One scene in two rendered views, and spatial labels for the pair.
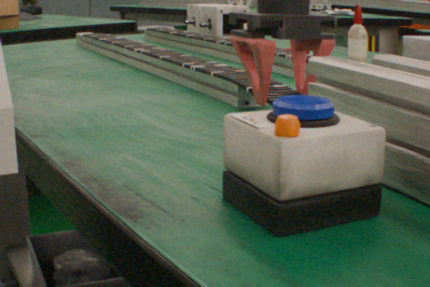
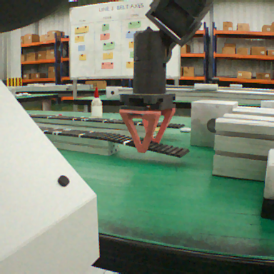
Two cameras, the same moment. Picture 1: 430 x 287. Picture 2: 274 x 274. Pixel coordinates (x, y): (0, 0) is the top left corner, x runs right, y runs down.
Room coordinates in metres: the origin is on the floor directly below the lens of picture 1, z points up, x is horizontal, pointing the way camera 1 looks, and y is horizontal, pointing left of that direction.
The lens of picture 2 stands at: (0.30, 0.26, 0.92)
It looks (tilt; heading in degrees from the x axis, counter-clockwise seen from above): 12 degrees down; 321
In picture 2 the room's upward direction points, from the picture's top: straight up
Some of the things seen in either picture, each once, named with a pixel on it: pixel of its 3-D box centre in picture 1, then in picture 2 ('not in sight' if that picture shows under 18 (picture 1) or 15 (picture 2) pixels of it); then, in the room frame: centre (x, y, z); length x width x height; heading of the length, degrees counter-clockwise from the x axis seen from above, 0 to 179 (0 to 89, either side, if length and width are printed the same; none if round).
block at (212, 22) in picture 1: (219, 24); not in sight; (1.57, -0.03, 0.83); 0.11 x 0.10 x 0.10; 114
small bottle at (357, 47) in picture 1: (357, 34); (96, 103); (1.16, -0.28, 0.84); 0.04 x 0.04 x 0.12
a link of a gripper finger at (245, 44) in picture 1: (272, 61); (145, 124); (0.66, -0.07, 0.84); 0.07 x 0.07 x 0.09; 23
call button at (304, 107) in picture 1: (303, 113); not in sight; (0.39, -0.06, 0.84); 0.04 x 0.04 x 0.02
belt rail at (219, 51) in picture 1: (226, 50); (21, 120); (1.25, -0.03, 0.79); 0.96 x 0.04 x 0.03; 24
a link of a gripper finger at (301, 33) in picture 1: (292, 61); (151, 122); (0.67, -0.09, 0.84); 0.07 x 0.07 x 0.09; 23
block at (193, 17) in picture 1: (204, 21); not in sight; (1.69, 0.01, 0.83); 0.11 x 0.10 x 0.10; 110
